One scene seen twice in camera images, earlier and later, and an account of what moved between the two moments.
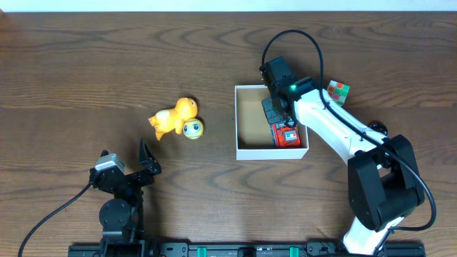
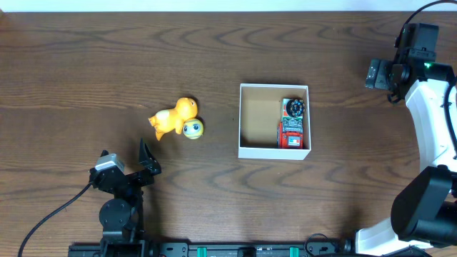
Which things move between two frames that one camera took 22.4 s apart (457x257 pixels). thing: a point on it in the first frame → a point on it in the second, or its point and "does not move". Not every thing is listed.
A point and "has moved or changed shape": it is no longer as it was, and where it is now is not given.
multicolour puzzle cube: [338, 91] has moved or changed shape
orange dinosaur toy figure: [166, 120] does not move
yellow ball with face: [193, 128] does not move
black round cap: [379, 127] has moved or changed shape
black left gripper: [133, 177] does not move
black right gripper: [273, 116] → [379, 73]
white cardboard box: [254, 137] does not move
